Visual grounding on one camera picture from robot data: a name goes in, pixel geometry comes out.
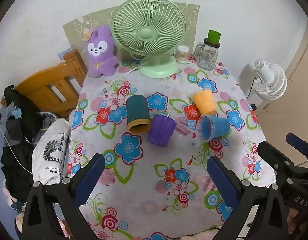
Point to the white printed shirt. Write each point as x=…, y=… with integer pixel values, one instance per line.
x=51, y=160

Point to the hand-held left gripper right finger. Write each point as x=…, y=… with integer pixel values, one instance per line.
x=222, y=180

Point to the blue cup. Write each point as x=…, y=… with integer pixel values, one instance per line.
x=219, y=126

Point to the wooden chair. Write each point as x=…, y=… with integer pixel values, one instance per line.
x=43, y=80

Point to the toothpick holder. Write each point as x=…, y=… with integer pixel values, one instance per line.
x=182, y=54

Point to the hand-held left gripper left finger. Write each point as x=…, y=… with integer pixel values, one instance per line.
x=90, y=177

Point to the white floor fan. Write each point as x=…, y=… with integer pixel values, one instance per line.
x=274, y=85

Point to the glass mug with green lid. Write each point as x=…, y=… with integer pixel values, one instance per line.
x=206, y=57

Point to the purple cup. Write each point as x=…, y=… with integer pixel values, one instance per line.
x=160, y=132

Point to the orange cup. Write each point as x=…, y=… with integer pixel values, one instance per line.
x=205, y=101

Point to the purple plush toy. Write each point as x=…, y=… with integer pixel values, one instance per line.
x=101, y=60

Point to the grey plaid cloth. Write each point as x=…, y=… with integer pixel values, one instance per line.
x=47, y=122

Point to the green desk fan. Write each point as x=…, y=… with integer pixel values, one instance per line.
x=146, y=33

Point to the black jacket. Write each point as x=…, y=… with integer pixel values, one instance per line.
x=21, y=122

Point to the dark teal cup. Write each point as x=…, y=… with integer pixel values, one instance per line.
x=136, y=110

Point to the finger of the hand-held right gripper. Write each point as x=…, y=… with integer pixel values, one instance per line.
x=271, y=152
x=298, y=143

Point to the floral tablecloth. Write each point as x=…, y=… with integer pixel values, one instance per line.
x=169, y=160

